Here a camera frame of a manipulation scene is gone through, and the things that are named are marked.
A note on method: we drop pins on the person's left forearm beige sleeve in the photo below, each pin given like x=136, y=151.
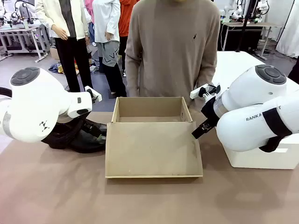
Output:
x=206, y=72

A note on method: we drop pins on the person in orange hoodie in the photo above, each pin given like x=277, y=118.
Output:
x=125, y=21

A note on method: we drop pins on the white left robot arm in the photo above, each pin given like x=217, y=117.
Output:
x=35, y=109

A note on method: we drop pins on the white plastic storage bin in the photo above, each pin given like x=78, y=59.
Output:
x=257, y=158

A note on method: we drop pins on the person's right forearm beige sleeve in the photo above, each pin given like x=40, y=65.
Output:
x=132, y=74

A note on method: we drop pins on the pile of clothes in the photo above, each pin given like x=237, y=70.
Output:
x=57, y=68

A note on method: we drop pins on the person in beige sweater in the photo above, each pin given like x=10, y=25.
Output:
x=172, y=46

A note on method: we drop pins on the black stand pole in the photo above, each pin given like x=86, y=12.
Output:
x=243, y=25

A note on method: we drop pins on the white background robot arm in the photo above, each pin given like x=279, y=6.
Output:
x=261, y=9
x=231, y=11

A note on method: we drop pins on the small cardboard box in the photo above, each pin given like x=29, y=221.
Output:
x=54, y=53

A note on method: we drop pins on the mannequin white shirt grey shorts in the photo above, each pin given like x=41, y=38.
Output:
x=107, y=35

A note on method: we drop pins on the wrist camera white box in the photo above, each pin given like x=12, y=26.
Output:
x=202, y=91
x=93, y=94

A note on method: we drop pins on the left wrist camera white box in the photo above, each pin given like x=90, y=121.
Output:
x=93, y=94

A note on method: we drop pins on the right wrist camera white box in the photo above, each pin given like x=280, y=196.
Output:
x=202, y=91

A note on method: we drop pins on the brown cardboard shoe box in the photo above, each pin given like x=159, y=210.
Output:
x=151, y=149

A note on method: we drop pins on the mannequin white jacket black trousers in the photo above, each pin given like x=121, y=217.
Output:
x=72, y=46

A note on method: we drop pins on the white frame lab desk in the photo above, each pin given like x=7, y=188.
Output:
x=21, y=35

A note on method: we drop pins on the pink garment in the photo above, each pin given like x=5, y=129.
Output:
x=88, y=10

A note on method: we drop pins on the white curtain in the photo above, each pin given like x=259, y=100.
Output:
x=288, y=30

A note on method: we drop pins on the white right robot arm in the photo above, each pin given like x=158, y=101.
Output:
x=252, y=98

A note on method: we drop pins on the brown top lab table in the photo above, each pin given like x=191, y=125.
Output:
x=252, y=24

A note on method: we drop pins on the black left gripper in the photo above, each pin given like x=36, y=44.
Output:
x=80, y=122

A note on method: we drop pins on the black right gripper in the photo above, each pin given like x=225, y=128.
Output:
x=210, y=109

